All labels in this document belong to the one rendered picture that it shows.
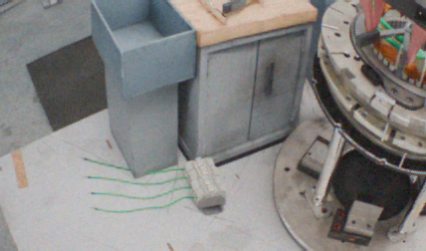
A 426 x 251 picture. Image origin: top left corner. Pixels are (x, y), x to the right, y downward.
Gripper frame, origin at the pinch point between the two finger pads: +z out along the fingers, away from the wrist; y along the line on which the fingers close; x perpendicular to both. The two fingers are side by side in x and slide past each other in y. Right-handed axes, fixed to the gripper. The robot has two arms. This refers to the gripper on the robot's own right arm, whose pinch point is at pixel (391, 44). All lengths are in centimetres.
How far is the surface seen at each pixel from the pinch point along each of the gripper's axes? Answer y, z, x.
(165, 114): -28.3, 27.4, -7.9
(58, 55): -163, 117, 42
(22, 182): -43, 41, -31
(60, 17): -195, 119, 61
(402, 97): 3.2, 6.8, 1.4
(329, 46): -9.5, 7.7, 2.0
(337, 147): -4.2, 22.1, 1.8
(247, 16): -23.3, 10.9, 1.8
